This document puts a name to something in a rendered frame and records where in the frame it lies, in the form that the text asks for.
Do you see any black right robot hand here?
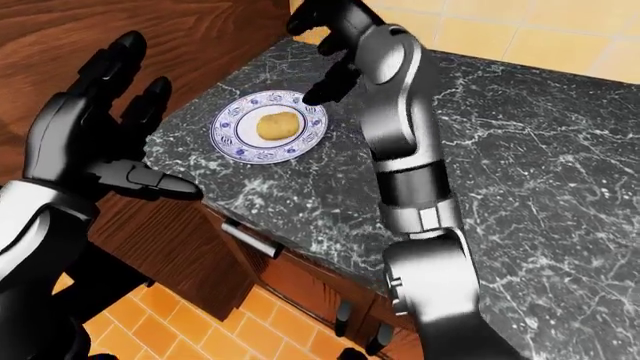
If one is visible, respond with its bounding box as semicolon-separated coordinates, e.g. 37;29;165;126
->
285;0;387;106

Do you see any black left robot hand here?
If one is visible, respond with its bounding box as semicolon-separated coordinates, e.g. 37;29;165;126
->
22;30;205;203

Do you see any yellow brown potato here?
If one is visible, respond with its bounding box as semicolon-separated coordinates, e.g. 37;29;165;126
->
256;111;300;141

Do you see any white blue patterned plate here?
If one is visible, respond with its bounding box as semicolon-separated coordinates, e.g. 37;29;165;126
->
210;90;330;165

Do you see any brown wooden tall cabinet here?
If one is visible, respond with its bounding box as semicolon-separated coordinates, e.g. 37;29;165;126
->
0;0;297;172

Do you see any brown wooden cabinet door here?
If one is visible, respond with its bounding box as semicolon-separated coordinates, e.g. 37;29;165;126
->
88;190;257;323

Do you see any brown wooden base cabinet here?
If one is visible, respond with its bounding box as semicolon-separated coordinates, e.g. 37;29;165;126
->
252;245;426;360

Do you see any silver bar cabinet handle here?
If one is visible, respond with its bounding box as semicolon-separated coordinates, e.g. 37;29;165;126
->
220;218;282;259

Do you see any dark metal cabinet handle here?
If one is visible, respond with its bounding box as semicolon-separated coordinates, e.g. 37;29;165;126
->
366;322;397;357
333;298;357;338

